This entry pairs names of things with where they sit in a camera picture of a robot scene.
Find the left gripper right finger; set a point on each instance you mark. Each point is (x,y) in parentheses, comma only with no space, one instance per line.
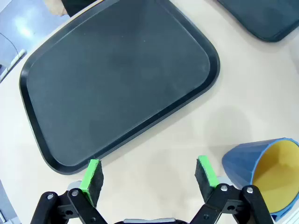
(205,177)

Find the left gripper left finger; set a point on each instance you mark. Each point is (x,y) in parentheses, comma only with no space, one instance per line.
(93,179)

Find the blue cup yellow inside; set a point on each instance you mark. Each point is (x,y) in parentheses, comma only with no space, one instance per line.
(243,161)

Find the person's right hand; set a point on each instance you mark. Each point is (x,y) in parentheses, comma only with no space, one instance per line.
(56,7)

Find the black plastic tray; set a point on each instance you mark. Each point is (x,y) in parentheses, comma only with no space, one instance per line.
(261,16)
(116,81)

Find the person in black t-shirt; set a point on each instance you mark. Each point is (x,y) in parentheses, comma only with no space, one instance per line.
(79,5)

